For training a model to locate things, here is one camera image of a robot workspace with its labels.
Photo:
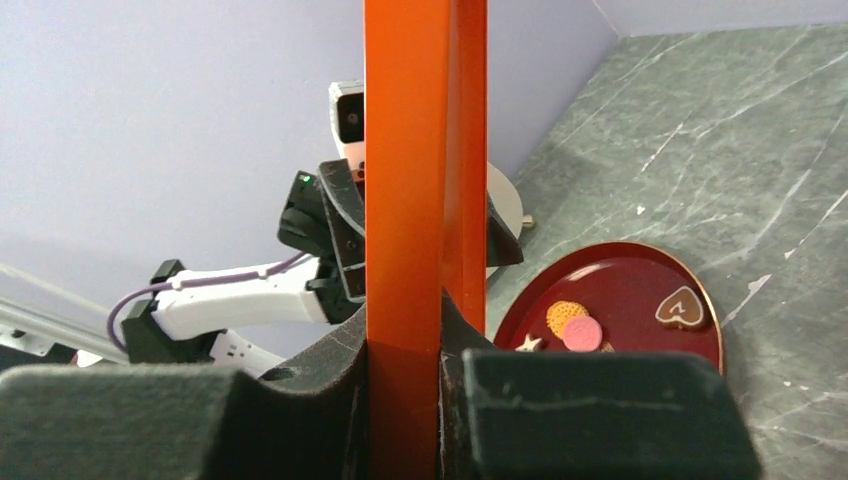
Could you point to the brown round cookie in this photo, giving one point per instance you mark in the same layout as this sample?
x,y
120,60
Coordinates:
x,y
560,313

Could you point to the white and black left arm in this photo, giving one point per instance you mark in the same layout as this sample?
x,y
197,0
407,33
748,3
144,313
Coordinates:
x,y
186,316

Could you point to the heart shaped chocolate cookie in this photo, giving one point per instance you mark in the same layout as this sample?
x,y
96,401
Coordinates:
x,y
681,309

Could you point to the star shaped iced cookie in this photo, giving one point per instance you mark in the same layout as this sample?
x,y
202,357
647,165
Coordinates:
x,y
531,343

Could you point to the white cylinder container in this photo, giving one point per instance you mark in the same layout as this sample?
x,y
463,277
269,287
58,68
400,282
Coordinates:
x,y
507,202

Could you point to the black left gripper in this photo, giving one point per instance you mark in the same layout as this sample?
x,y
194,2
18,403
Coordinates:
x,y
303,225

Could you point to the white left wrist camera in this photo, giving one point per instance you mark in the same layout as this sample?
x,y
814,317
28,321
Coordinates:
x,y
346,114

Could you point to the orange box lid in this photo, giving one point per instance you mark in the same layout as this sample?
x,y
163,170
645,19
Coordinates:
x,y
426,164

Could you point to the pink round cookie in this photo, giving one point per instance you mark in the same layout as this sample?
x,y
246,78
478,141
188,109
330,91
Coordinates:
x,y
582,334

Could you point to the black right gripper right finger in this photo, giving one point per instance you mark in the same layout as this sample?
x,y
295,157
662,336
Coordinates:
x,y
513,415

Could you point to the dark red round plate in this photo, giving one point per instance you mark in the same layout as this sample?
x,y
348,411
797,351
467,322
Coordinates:
x,y
621,284

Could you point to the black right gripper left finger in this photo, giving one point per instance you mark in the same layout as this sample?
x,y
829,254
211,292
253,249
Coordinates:
x,y
191,421

